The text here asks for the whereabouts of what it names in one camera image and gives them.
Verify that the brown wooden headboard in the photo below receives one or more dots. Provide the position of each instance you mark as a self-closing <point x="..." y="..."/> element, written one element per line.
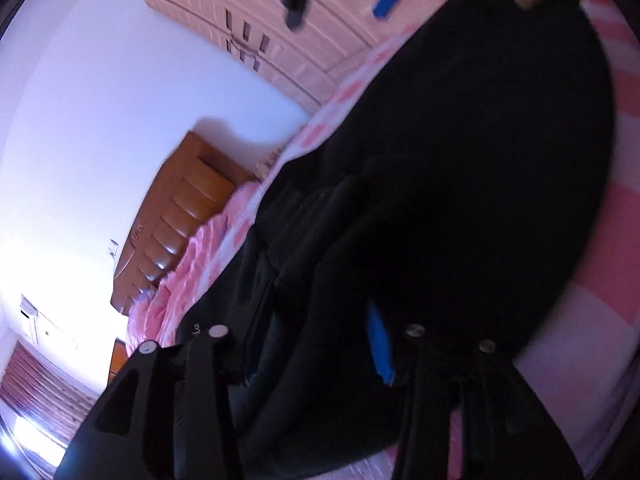
<point x="192" y="185"/>

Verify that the pink checkered bed sheet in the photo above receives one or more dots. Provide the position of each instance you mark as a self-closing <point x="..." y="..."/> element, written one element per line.
<point x="583" y="362"/>

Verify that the light wood wardrobe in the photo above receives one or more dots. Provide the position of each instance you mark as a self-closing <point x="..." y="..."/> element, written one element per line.
<point x="306" y="65"/>

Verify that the small wooden nightstand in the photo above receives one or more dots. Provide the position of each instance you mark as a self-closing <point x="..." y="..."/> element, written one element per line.
<point x="118" y="359"/>

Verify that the pink quilt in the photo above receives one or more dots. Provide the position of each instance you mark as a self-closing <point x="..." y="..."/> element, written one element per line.
<point x="158" y="311"/>

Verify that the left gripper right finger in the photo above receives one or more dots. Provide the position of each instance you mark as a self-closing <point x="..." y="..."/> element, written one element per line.
<point x="449" y="394"/>

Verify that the dark red curtain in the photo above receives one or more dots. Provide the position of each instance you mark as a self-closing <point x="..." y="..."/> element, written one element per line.
<point x="41" y="395"/>

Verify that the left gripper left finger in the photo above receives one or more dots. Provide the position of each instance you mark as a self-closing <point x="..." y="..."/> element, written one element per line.
<point x="166" y="415"/>

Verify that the black sweatpants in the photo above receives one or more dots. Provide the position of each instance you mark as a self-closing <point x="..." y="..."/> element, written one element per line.
<point x="469" y="174"/>

